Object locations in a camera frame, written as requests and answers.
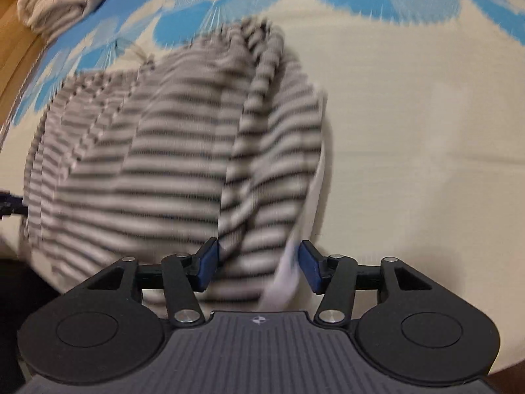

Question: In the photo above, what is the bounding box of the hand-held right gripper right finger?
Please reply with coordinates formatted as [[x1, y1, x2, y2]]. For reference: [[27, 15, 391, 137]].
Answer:
[[299, 240, 436, 329]]

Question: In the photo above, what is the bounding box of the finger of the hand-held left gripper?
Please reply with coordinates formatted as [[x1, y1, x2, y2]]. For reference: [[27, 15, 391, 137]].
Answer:
[[0, 190, 29, 219]]

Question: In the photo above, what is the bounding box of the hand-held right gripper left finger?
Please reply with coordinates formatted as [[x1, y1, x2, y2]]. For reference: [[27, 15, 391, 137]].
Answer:
[[84, 237, 222, 329]]

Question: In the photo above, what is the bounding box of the striped shirt with white trim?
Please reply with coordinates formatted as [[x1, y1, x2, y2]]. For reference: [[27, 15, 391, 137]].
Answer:
[[22, 15, 329, 317]]

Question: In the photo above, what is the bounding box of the blue shell print bed sheet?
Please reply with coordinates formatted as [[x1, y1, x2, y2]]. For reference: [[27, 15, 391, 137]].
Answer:
[[0, 0, 525, 382]]

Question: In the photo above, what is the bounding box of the folded beige striped garment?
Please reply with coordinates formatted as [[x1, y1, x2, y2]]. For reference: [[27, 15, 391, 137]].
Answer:
[[16, 0, 112, 38]]

